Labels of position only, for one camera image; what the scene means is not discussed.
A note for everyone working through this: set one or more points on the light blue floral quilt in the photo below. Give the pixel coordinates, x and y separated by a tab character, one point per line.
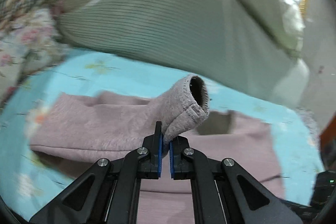
27	185

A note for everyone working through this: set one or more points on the pink floral pillow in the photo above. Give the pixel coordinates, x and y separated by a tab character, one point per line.
29	44

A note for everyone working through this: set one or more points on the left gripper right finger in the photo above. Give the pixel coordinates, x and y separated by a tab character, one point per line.
223	191

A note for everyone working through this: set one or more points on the grey-green striped pillow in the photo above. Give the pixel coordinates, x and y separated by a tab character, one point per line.
219	39

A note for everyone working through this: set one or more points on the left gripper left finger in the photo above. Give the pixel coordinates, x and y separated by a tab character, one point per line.
108	191

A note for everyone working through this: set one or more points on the mauve knit sweater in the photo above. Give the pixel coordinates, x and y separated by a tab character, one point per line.
79	130

